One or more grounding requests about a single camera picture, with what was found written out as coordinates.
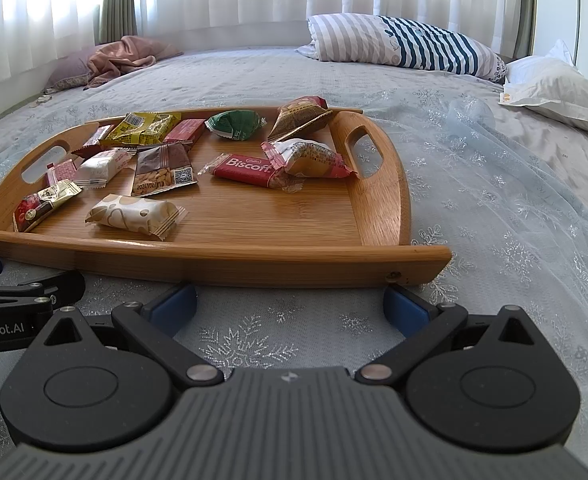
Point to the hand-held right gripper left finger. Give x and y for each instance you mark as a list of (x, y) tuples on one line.
[(171, 307)]

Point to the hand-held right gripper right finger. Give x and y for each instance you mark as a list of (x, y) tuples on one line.
[(406, 307)]

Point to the red black gold-ended packet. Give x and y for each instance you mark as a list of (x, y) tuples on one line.
[(44, 205)]

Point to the cream spotted snack packet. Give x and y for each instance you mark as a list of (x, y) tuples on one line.
[(134, 215)]

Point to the dark red candy clear wrapper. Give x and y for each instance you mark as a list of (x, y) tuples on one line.
[(63, 172)]

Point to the wooden serving tray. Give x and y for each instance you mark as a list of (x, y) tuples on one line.
[(274, 220)]

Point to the brown peanut packet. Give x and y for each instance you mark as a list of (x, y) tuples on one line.
[(161, 170)]

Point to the white cake clear wrapper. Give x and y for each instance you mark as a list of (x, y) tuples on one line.
[(101, 167)]

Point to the red biscuit packet white lettering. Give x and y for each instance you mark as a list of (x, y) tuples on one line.
[(246, 169)]

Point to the maroon snack bar packet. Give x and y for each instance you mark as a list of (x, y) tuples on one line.
[(94, 141)]

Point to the red pistachio snack bag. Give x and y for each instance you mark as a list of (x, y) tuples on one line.
[(309, 160)]

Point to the bright red snack bar packet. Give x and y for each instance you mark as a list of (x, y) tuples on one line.
[(186, 131)]

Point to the yellow snack packet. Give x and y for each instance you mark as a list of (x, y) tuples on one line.
[(141, 127)]

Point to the green snack packet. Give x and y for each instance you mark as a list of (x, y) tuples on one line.
[(234, 125)]

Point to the brown gold triangular snack packet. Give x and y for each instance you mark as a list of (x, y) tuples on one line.
[(299, 117)]

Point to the small white item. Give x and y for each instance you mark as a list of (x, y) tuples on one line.
[(44, 98)]

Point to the purple pillow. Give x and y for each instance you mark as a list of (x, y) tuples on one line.
[(71, 72)]

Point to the pink crumpled cloth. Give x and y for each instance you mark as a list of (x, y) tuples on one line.
[(124, 57)]

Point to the blue white striped pillow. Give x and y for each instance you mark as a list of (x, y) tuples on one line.
[(403, 45)]

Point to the white plastic bag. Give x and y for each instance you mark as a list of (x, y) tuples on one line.
[(558, 85)]

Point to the green curtain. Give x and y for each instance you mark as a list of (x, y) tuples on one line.
[(118, 0), (526, 5)]

